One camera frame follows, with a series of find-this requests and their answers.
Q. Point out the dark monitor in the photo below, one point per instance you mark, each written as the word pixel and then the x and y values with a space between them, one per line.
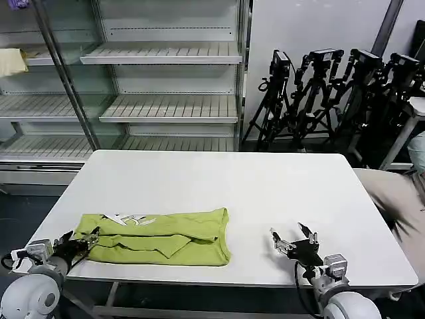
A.
pixel 420 40

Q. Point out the glass-sided grey shelf unit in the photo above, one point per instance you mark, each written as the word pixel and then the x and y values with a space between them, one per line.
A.
pixel 36 109

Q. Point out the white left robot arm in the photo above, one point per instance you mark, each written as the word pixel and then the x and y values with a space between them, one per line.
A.
pixel 30 289

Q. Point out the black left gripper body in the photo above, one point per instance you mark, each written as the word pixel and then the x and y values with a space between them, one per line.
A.
pixel 69 250

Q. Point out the empty grey display shelf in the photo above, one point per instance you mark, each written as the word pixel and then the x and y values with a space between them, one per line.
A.
pixel 172 79

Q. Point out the grey slanted metal pole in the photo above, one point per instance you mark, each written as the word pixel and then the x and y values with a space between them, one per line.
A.
pixel 66 69

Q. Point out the dark slanted wall beam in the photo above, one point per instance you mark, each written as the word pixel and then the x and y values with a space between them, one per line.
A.
pixel 388 25

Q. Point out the lime green t-shirt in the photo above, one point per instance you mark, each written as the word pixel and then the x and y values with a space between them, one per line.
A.
pixel 159 237

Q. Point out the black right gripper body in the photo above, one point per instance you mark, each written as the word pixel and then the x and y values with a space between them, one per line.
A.
pixel 303 253

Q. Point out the white rounded table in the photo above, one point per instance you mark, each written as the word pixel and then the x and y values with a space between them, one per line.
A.
pixel 206 182

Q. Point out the person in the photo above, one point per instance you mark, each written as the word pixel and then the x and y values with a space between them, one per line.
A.
pixel 395 206

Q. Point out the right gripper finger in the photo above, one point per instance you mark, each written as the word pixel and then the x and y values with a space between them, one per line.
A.
pixel 310 234
pixel 282 244

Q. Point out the purple item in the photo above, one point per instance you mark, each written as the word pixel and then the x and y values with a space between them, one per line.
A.
pixel 18 4

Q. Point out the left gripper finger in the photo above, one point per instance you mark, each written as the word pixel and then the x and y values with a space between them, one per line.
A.
pixel 90 236
pixel 63 236

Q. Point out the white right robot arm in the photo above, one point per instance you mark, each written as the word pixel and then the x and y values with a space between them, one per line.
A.
pixel 345 299

